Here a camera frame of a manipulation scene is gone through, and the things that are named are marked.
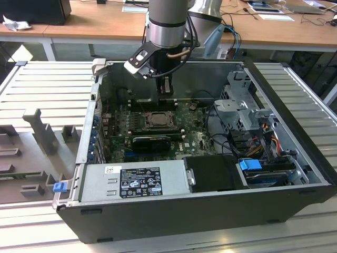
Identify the black box on desk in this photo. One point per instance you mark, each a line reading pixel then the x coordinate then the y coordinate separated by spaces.
pixel 34 10

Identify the silver power supply unit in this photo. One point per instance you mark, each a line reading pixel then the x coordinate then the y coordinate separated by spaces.
pixel 100 182

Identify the black RAM slot row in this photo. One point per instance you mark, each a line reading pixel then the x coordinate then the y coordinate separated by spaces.
pixel 147 105
pixel 158 131

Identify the pale blue teach pendant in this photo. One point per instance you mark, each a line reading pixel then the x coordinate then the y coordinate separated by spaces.
pixel 213 39

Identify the green motherboard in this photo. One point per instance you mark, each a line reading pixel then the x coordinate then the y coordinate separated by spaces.
pixel 189 142

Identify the small square CPU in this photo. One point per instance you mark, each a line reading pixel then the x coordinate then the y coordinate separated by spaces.
pixel 160 119

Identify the white paper sheet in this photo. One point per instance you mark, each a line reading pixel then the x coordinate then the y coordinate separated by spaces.
pixel 276 17

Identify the flat tablet device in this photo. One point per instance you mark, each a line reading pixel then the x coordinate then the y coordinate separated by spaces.
pixel 264 10

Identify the pale blue paper sheet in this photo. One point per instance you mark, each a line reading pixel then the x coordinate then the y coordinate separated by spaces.
pixel 134 9

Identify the crumpled white paper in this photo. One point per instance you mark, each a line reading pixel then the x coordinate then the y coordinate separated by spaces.
pixel 15 24

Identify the silver metal drive cage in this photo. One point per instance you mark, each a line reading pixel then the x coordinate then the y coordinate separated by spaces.
pixel 229 108

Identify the wooden desk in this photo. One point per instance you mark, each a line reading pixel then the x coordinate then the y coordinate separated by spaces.
pixel 105 23

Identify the grey laptop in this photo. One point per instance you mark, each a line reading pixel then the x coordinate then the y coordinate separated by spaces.
pixel 305 9

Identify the green circuit board stick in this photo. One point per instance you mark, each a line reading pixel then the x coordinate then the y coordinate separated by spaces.
pixel 8 177

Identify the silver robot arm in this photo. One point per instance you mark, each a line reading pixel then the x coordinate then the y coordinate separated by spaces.
pixel 166 15

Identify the blue case latch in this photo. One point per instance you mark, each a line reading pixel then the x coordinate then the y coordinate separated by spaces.
pixel 59 187

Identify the black open PC case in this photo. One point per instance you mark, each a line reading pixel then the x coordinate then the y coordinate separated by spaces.
pixel 158 218

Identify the blue disk carrier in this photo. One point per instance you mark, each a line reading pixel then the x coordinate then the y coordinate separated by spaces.
pixel 248 166

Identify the hard disk drive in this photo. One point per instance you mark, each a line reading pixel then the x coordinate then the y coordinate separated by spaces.
pixel 266 177

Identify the CPU socket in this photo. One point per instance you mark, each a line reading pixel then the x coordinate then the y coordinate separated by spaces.
pixel 145 124

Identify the grey parts rack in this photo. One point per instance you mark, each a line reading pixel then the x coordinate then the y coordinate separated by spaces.
pixel 31 147

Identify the black graphics card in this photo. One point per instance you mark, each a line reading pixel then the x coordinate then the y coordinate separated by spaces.
pixel 151 144

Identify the black plastic shroud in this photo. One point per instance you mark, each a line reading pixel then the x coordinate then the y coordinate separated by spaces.
pixel 213 172

